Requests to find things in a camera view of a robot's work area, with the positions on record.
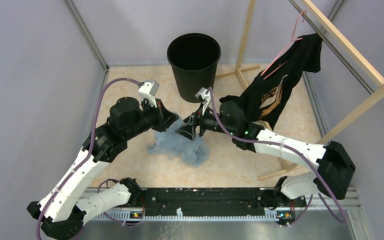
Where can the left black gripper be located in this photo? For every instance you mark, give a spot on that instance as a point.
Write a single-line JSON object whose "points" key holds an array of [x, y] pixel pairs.
{"points": [[165, 119]]}

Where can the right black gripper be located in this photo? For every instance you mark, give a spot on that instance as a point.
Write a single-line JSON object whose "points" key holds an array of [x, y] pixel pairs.
{"points": [[188, 129]]}

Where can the light blue plastic trash bag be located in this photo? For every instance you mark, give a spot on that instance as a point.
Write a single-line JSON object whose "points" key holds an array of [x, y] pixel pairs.
{"points": [[192, 153]]}

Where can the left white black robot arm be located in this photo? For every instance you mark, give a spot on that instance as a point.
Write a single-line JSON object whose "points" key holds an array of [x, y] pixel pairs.
{"points": [[63, 212]]}

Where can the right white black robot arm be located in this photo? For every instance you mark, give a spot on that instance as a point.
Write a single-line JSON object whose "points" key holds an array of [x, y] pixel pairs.
{"points": [[330, 167]]}

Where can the black plastic trash bin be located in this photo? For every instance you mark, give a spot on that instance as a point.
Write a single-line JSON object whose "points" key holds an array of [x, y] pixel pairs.
{"points": [[194, 59]]}

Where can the black printed t-shirt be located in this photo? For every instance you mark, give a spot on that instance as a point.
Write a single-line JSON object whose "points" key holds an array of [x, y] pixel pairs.
{"points": [[266, 97]]}

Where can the pink clothes hanger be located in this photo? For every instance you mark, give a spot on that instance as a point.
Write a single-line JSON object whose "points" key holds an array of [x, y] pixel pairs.
{"points": [[291, 40]]}

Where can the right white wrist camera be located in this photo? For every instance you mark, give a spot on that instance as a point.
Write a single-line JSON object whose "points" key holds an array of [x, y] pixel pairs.
{"points": [[204, 97]]}

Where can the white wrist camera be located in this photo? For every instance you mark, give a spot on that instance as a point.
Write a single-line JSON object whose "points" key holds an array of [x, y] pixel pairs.
{"points": [[148, 90], [204, 97]]}

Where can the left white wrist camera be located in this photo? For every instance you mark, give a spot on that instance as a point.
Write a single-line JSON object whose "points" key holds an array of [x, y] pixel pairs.
{"points": [[148, 90]]}

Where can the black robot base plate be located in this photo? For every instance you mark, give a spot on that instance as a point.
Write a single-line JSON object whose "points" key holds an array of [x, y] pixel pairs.
{"points": [[207, 202]]}

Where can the grey cable duct rail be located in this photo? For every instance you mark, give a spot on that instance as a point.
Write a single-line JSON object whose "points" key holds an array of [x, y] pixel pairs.
{"points": [[127, 216]]}

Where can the metal clothes rail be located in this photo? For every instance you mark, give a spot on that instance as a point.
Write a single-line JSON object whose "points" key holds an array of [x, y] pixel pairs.
{"points": [[335, 40]]}

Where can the wooden clothes rack frame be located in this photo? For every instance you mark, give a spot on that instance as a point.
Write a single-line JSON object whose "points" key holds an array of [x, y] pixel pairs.
{"points": [[337, 91]]}

